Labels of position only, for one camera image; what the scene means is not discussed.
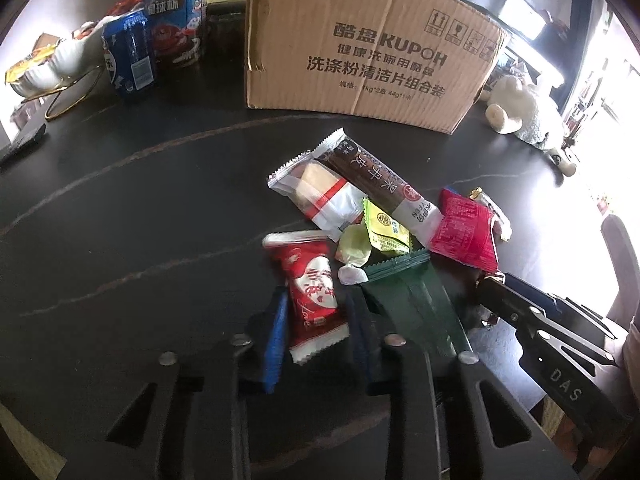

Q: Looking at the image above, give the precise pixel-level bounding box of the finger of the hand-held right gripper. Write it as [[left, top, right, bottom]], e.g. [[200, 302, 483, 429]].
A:
[[476, 279, 617, 367], [504, 273, 629, 347]]

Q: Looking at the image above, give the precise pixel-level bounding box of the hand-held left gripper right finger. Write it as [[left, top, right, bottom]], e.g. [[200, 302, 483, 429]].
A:
[[345, 287, 581, 480]]

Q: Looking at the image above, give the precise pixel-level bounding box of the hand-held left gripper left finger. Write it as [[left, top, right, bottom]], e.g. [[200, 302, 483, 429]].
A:
[[60, 285, 291, 480]]

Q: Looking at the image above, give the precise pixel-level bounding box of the red and white snack packet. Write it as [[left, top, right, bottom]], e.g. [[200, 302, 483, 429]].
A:
[[262, 230, 350, 365]]

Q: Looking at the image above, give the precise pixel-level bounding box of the dark green snack packet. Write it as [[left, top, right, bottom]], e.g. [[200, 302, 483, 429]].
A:
[[361, 249, 473, 358]]

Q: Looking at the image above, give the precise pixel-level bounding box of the red foil snack packet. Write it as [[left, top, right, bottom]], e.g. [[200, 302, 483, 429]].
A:
[[429, 187, 499, 275]]

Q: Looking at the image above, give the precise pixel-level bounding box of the brown cardboard box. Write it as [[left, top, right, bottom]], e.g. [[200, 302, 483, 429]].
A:
[[244, 0, 511, 135]]

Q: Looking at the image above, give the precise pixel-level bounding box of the person's right forearm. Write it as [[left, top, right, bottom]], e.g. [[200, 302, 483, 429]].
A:
[[622, 316, 640, 367]]

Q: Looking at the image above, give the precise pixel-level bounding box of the white wrapped candy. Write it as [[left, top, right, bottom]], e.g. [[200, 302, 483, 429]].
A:
[[338, 265, 368, 286]]

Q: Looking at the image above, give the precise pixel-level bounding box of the dark gold-tipped snack packet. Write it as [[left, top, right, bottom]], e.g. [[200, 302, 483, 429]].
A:
[[467, 187, 513, 241]]

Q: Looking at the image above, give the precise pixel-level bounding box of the pale green wrapped candy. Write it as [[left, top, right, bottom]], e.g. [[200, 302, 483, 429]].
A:
[[334, 224, 373, 266]]

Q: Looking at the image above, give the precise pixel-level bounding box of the yellow-green snack packet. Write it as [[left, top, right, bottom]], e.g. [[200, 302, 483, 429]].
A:
[[361, 197, 412, 257]]

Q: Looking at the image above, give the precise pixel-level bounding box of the white red-striped cake packet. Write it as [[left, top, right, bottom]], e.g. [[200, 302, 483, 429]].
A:
[[267, 155, 366, 243]]

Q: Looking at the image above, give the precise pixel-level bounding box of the long brown snack packet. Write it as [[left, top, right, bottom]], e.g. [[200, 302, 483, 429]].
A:
[[314, 128, 446, 251]]

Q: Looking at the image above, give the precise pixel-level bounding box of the white plush toy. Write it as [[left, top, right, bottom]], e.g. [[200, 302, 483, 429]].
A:
[[482, 74, 578, 177]]

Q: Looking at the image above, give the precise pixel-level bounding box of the dark glass container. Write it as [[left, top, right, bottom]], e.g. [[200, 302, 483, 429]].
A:
[[207, 2, 248, 56]]

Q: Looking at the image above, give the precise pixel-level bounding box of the blue drink can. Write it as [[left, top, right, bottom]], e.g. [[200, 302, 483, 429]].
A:
[[102, 10, 160, 103]]

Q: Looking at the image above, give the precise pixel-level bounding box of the black remote control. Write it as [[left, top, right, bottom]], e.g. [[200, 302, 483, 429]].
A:
[[0, 124, 47, 165]]

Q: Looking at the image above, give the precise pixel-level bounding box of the blue snack carton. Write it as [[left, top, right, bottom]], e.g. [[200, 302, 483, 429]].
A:
[[142, 0, 210, 68]]

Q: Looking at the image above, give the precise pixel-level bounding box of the white shell tiered stand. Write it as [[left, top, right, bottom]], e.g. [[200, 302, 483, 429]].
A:
[[10, 0, 146, 121]]

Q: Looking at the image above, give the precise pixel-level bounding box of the pile of red snack packets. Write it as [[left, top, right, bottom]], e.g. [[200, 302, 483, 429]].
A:
[[107, 0, 146, 17]]

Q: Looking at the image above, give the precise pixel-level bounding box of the yellow snack packet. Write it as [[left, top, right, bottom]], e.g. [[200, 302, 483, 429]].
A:
[[5, 45, 58, 83]]

